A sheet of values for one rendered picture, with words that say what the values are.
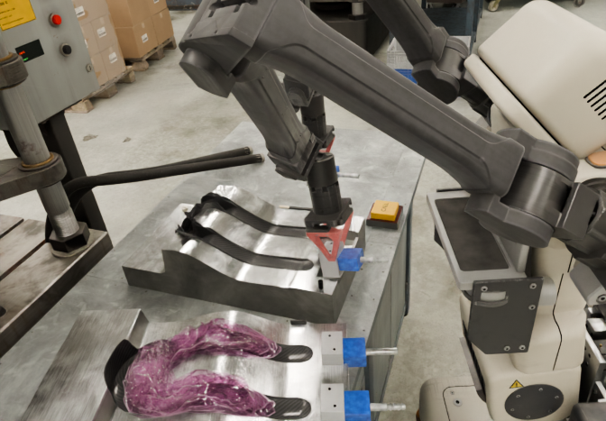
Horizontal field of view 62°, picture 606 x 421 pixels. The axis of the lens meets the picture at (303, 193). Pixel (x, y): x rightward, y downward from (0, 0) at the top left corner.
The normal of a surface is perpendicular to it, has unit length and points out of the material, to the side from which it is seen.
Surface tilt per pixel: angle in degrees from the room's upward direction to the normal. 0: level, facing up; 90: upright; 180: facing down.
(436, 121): 62
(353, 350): 0
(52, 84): 90
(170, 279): 90
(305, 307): 90
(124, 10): 90
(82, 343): 0
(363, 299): 0
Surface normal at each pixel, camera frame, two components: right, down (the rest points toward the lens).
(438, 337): -0.08, -0.84
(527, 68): -0.74, -0.57
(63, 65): 0.94, 0.11
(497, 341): -0.01, 0.54
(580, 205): 0.32, -0.01
